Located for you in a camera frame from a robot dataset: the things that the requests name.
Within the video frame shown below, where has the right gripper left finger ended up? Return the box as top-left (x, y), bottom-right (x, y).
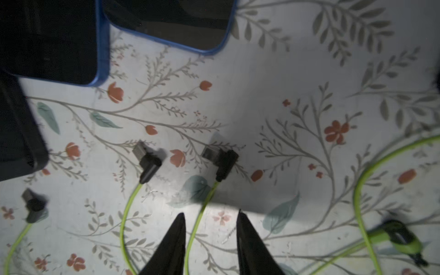
top-left (139, 213), bottom-right (186, 275)

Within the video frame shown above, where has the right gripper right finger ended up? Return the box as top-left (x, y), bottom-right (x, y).
top-left (236, 210), bottom-right (284, 275)

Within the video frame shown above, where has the green wired earphones tangle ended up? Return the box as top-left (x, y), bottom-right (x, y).
top-left (1, 135), bottom-right (440, 275)

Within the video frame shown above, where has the black smartphone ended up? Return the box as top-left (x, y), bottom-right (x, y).
top-left (1, 71), bottom-right (49, 181)

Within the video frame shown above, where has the black earphone plug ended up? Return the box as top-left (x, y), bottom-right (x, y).
top-left (132, 141), bottom-right (162, 184)
top-left (22, 188), bottom-right (48, 223)
top-left (202, 146), bottom-right (239, 182)

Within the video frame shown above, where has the blue case smartphone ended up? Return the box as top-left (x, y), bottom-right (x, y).
top-left (102, 0), bottom-right (237, 56)
top-left (1, 1), bottom-right (110, 87)

